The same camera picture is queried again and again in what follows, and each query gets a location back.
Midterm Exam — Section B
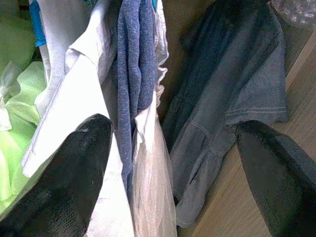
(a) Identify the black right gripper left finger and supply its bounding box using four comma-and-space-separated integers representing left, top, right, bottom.
0, 114, 114, 237

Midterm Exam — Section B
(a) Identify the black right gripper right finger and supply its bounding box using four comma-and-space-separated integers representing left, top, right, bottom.
236, 120, 316, 237

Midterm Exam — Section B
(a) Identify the light green cloth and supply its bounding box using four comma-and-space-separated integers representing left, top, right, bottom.
0, 0, 46, 213

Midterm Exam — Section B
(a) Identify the clear plastic bag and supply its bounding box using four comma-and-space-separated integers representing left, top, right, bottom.
132, 86, 177, 237

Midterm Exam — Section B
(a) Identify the white shirt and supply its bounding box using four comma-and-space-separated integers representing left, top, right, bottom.
21, 0, 170, 237

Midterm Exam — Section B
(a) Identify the grey denim garment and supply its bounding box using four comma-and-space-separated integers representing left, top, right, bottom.
161, 0, 289, 229

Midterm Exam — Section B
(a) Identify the blue knit garment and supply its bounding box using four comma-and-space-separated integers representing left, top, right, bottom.
116, 0, 158, 198

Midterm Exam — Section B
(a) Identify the blue plastic strip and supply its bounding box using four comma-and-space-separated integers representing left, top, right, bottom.
29, 0, 46, 47

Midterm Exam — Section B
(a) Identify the clear bubble wrap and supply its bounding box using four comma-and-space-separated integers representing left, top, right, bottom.
270, 0, 316, 25

